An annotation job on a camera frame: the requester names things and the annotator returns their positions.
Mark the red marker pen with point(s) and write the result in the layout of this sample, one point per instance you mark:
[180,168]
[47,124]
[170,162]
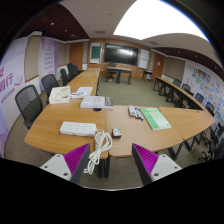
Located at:
[136,115]

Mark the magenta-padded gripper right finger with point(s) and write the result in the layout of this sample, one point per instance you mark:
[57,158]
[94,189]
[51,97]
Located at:
[163,166]

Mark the white whiteboard eraser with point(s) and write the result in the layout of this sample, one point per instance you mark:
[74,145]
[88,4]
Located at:
[132,110]

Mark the large black wall screen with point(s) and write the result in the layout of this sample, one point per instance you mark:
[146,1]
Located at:
[121,54]

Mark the white printed paper sheet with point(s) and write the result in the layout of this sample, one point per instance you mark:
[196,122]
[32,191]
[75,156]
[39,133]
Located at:
[85,91]

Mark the white open cardboard box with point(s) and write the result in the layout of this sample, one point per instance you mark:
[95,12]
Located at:
[60,96]

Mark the dark round desk grommet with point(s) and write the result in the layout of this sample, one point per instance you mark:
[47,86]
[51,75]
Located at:
[97,109]

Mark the group of colourful wall pictures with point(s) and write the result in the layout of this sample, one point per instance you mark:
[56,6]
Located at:
[206,85]

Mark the brown wooden door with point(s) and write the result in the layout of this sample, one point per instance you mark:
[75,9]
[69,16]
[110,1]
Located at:
[76,55]
[158,66]

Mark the group of black office chairs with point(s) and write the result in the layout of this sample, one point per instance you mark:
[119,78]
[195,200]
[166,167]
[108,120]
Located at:
[200,100]
[70,71]

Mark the large bright ceiling light panel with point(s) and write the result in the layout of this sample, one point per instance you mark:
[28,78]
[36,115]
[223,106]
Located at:
[156,20]

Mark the purple wall poster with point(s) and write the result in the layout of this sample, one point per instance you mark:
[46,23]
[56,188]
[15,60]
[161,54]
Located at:
[47,58]

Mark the blue white small packet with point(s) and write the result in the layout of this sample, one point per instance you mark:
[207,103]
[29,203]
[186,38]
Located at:
[76,95]

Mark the blue marker pen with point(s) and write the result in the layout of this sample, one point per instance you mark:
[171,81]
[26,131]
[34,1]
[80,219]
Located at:
[140,115]

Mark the small dark side table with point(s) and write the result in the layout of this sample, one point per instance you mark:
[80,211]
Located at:
[147,72]

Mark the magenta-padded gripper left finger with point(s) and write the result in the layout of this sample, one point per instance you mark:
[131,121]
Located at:
[58,165]

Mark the small black charger block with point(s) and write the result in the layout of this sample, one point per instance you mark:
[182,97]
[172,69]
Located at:
[116,133]

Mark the green booklet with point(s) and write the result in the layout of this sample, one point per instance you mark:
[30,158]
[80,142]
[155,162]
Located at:
[155,118]

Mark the green and white wall board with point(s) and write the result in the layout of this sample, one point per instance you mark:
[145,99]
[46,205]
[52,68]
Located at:
[95,52]

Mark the white wall whiteboard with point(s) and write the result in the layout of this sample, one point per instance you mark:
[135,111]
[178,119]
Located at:
[144,59]

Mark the dark wooden desk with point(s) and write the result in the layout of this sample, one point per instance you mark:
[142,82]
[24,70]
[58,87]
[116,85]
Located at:
[119,70]

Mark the group of small ceiling spotlights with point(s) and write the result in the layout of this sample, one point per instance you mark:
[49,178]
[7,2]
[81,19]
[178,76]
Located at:
[51,24]

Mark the thick white book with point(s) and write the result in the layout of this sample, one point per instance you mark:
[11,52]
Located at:
[95,101]

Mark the white power strip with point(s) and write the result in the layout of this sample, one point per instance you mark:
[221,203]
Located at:
[77,128]

